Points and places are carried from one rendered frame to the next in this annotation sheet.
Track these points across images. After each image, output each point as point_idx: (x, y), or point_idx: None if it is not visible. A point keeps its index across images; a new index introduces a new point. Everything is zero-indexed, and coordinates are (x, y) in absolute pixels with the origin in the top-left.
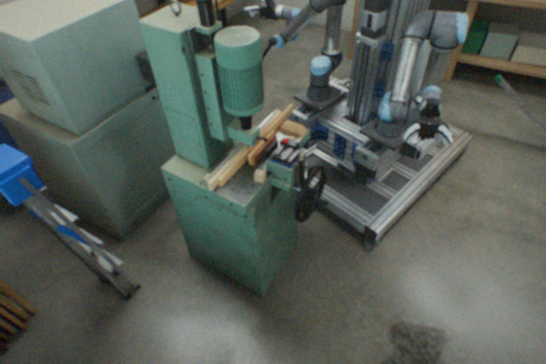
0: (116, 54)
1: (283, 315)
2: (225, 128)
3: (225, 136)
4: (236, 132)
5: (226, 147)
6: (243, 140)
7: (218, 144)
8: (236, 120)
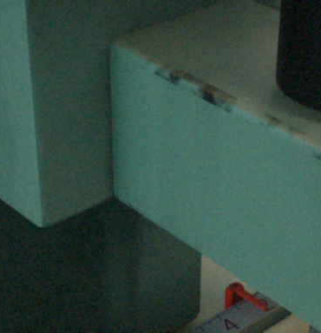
0: None
1: None
2: (81, 67)
3: (68, 174)
4: (208, 127)
5: (120, 320)
6: (271, 251)
7: (34, 268)
8: (237, 13)
